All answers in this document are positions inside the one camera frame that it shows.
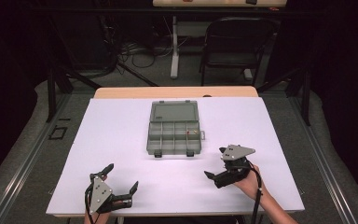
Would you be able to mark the black folding chair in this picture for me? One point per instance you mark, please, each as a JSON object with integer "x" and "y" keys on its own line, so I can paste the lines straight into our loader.
{"x": 233, "y": 59}

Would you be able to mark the person's left hand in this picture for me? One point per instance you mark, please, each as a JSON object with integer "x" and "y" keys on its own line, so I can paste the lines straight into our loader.
{"x": 118, "y": 204}

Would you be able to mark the wooden desk with white legs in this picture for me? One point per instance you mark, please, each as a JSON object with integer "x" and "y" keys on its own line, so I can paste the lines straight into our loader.
{"x": 174, "y": 46}

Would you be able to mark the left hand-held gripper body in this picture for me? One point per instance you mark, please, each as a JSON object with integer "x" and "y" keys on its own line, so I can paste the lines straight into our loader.
{"x": 100, "y": 193}

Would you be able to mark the metal floor rail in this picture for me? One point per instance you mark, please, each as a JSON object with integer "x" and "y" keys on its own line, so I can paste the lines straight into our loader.
{"x": 32, "y": 155}
{"x": 320, "y": 157}

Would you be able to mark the person's right hand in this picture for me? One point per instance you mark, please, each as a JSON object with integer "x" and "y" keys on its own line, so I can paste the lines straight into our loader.
{"x": 251, "y": 185}

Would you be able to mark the light wooden table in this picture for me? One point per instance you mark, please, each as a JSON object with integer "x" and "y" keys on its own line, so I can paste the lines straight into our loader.
{"x": 167, "y": 92}

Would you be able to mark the black metal stand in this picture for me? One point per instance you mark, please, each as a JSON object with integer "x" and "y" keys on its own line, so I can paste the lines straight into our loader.
{"x": 51, "y": 93}
{"x": 306, "y": 99}

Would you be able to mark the short black tape strip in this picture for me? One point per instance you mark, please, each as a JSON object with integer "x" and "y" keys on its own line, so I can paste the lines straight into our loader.
{"x": 64, "y": 119}

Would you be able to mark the white table cover sheet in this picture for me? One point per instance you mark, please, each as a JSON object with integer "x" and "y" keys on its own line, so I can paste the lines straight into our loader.
{"x": 121, "y": 140}

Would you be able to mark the grey transparent compartment organizer box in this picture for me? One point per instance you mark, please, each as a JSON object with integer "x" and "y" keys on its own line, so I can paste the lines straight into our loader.
{"x": 174, "y": 112}

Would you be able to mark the small black desk object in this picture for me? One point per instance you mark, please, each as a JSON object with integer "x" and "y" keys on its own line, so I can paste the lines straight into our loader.
{"x": 251, "y": 2}

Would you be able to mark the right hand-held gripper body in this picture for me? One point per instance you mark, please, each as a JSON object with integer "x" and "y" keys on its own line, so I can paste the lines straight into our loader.
{"x": 236, "y": 151}

